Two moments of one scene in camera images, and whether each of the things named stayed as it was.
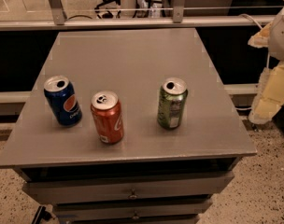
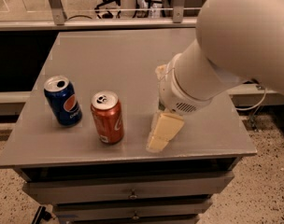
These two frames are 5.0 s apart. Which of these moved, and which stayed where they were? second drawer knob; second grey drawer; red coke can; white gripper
Moved: white gripper
Stayed: second drawer knob; red coke can; second grey drawer
